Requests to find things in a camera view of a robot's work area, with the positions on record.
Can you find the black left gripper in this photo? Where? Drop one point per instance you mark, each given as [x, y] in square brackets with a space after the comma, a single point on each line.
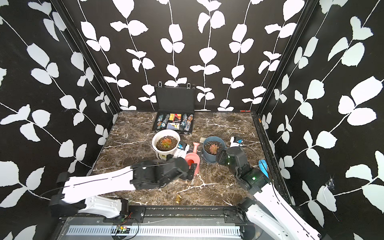
[186, 174]

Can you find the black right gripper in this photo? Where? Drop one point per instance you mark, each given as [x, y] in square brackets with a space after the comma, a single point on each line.
[222, 156]

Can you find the pink plastic watering can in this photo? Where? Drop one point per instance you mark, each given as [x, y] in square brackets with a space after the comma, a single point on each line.
[193, 158]

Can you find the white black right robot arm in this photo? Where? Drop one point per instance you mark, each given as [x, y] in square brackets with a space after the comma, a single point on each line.
[270, 212]

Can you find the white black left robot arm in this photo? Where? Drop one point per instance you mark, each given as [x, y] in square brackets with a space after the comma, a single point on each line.
[87, 194]

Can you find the pink succulent plant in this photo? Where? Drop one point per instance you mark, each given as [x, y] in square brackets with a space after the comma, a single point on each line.
[213, 149]

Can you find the red green succulent plant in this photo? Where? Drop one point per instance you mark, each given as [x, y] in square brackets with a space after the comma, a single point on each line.
[167, 143]

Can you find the blue plastic plant pot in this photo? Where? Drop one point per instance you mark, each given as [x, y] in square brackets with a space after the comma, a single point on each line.
[212, 140]

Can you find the white ceramic plant pot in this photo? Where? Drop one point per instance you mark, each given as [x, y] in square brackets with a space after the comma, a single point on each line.
[162, 155]

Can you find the light blue cylinder tool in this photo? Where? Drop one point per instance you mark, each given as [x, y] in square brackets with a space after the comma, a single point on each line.
[264, 167]

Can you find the small brass fitting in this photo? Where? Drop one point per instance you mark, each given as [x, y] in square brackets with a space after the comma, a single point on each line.
[178, 199]

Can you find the open black case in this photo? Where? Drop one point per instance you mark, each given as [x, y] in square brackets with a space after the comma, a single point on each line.
[176, 108]

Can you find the small green circuit board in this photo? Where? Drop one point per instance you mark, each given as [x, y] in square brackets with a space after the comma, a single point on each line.
[122, 230]

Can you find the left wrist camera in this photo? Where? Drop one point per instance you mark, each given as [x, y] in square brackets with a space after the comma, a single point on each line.
[181, 150]

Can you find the black front mounting rail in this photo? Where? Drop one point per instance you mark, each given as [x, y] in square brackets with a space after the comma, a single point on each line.
[180, 214]

